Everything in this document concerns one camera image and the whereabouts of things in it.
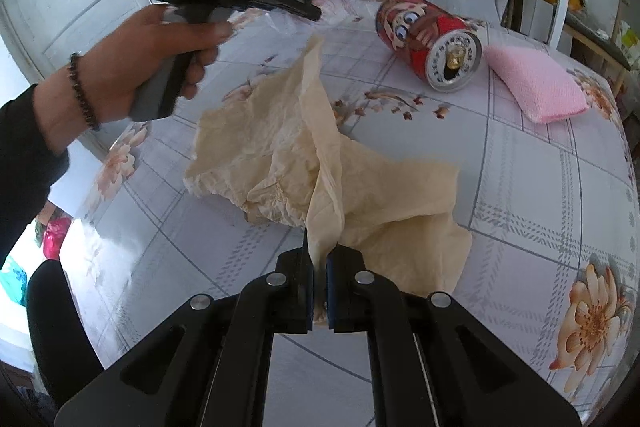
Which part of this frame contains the person's left hand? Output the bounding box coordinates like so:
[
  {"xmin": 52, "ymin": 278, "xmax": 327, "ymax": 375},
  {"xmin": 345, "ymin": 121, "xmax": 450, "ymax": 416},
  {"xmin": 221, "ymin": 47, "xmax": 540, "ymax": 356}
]
[{"xmin": 70, "ymin": 2, "xmax": 234, "ymax": 130}]

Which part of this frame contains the wooden chair with dark cushion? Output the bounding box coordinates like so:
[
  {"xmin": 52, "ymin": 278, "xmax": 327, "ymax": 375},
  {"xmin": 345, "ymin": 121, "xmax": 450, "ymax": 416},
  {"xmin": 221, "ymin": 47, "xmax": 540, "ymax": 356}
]
[{"xmin": 565, "ymin": 0, "xmax": 633, "ymax": 93}]

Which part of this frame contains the red cartoon print can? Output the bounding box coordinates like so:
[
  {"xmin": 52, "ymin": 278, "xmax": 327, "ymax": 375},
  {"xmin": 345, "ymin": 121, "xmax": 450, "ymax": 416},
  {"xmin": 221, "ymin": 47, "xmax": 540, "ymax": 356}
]
[{"xmin": 375, "ymin": 0, "xmax": 483, "ymax": 94}]

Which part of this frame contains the pink sponge cloth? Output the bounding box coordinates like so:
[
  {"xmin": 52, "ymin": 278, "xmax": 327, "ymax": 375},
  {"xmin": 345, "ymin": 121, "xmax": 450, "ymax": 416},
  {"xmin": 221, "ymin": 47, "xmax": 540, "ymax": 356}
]
[{"xmin": 482, "ymin": 44, "xmax": 591, "ymax": 124}]

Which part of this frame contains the pink red bag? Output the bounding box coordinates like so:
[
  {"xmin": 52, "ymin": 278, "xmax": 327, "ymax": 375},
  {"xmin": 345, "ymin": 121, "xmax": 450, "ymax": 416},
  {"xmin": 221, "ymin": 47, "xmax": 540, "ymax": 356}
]
[{"xmin": 42, "ymin": 217, "xmax": 73, "ymax": 260}]

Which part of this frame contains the person's black trouser leg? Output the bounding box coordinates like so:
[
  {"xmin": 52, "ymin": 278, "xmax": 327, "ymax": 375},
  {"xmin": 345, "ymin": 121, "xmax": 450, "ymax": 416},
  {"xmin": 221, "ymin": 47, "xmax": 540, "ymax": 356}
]
[{"xmin": 27, "ymin": 259, "xmax": 106, "ymax": 408}]

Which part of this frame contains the dark beaded bracelet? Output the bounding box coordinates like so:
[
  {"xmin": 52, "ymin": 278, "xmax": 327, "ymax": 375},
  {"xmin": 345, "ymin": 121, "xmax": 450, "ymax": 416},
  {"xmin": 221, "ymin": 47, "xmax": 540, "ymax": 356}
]
[{"xmin": 69, "ymin": 52, "xmax": 101, "ymax": 131}]

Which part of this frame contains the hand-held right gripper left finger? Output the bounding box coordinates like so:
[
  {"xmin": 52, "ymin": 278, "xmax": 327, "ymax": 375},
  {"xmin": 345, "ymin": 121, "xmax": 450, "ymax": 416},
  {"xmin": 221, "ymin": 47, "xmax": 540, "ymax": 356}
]
[{"xmin": 54, "ymin": 244, "xmax": 317, "ymax": 427}]

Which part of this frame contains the beige paper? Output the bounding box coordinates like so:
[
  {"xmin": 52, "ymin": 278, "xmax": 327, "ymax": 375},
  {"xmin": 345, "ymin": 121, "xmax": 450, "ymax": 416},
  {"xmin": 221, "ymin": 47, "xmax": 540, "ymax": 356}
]
[{"xmin": 183, "ymin": 34, "xmax": 473, "ymax": 298}]

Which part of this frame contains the yellow white shopping bag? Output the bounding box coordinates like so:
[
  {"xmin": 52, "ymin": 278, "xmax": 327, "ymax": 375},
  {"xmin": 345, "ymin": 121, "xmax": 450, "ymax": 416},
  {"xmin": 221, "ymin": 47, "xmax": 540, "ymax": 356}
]
[{"xmin": 617, "ymin": 20, "xmax": 640, "ymax": 68}]

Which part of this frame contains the person's left forearm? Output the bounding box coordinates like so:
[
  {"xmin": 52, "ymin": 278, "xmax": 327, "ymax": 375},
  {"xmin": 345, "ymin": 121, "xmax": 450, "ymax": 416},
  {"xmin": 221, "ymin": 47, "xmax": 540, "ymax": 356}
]
[{"xmin": 0, "ymin": 67, "xmax": 83, "ymax": 258}]

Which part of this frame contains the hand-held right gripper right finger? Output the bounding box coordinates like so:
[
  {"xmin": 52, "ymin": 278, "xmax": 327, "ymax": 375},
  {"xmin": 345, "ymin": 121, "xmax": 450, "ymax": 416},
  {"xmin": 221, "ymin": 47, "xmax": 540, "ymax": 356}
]
[{"xmin": 324, "ymin": 243, "xmax": 583, "ymax": 427}]

